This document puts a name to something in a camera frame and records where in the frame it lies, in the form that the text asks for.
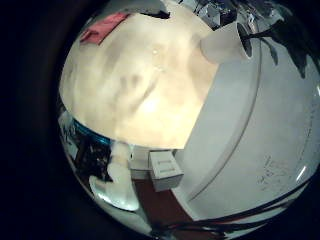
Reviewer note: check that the orange short-sleeved shirt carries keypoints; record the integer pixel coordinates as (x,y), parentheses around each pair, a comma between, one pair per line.
(105,28)

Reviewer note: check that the white control box with vents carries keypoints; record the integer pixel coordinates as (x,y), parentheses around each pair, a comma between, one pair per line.
(165,170)

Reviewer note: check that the white round plant pot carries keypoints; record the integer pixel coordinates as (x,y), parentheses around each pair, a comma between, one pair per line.
(223,43)

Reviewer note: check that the plain white control box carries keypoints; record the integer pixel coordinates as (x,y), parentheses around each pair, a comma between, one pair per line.
(140,163)

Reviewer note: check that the dark green plant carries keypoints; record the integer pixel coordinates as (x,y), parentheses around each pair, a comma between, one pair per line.
(293,33)

